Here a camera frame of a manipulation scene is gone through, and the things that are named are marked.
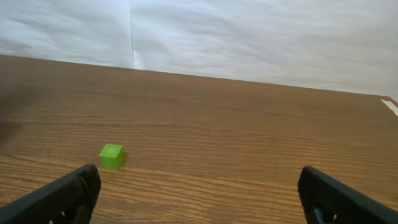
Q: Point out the green cube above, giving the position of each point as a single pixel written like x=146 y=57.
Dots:
x=111 y=157

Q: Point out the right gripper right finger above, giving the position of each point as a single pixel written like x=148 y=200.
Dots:
x=335 y=202

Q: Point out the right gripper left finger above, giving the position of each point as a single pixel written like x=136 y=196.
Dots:
x=62 y=196

